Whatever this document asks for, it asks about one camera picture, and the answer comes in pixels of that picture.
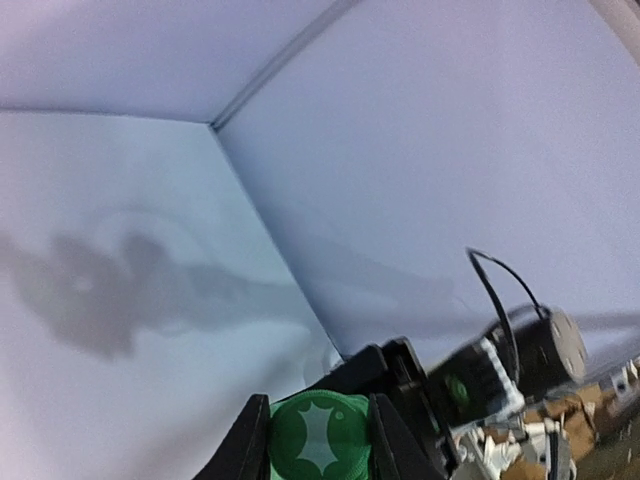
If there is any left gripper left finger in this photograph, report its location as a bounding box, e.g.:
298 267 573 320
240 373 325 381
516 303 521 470
197 394 270 480

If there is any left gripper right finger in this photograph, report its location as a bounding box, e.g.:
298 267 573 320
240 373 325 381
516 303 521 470
368 394 444 480

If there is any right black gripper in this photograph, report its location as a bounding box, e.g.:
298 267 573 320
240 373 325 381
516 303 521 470
304 337 456 474

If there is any green plastic bottle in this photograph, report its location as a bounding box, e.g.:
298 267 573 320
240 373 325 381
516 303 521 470
267 389 372 480

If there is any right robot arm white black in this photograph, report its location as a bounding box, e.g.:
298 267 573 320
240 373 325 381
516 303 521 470
312 305 587 479

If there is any cardboard boxes pile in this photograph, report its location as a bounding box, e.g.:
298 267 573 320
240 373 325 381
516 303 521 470
525 384 639 480

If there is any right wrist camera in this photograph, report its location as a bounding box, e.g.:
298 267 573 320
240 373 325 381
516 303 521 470
426 338 525 430

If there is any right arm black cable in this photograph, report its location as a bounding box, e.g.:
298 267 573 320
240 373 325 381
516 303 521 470
464 247 546 391

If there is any right aluminium wall post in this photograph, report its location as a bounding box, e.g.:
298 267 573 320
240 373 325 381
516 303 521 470
209 0 361 133

